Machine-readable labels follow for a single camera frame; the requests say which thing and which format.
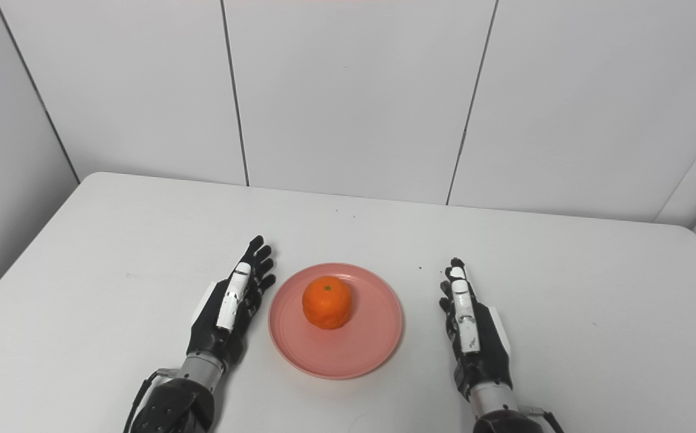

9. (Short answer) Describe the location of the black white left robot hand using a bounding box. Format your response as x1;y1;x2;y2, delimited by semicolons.
186;235;277;369

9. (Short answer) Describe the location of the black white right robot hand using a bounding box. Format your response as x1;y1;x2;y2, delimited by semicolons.
439;257;514;398

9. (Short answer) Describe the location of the orange fruit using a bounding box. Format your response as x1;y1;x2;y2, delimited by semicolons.
302;275;353;330

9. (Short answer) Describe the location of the pink round plate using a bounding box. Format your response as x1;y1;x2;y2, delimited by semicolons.
268;262;404;380

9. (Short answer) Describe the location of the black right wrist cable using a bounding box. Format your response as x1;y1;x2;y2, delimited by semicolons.
519;406;567;433

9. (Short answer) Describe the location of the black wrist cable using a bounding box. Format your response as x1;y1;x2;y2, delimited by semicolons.
519;406;567;433
123;369;179;433

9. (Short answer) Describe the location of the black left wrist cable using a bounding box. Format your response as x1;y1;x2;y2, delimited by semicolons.
123;369;179;433

